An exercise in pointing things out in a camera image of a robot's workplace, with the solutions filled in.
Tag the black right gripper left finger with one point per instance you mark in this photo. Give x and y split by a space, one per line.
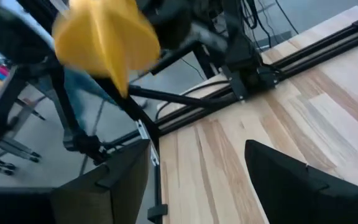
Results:
104 199

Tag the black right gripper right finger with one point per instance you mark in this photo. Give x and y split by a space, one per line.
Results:
291 193

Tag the yellow starfruit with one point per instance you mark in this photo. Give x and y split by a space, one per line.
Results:
104 40

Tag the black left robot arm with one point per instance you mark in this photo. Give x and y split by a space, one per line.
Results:
241 37

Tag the person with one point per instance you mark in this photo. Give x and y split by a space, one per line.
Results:
79 87

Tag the dark office chair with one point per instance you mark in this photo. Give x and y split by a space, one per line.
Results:
8 34

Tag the black metal table frame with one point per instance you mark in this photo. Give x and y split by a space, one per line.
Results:
337 43

